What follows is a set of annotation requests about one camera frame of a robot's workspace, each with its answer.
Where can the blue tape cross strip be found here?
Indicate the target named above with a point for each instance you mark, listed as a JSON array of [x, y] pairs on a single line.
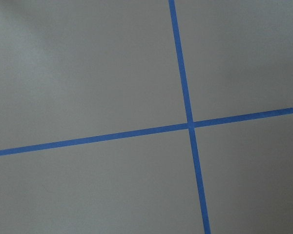
[[189, 116]]

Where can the blue tape long strip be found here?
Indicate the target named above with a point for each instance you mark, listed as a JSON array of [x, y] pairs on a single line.
[[148, 131]]

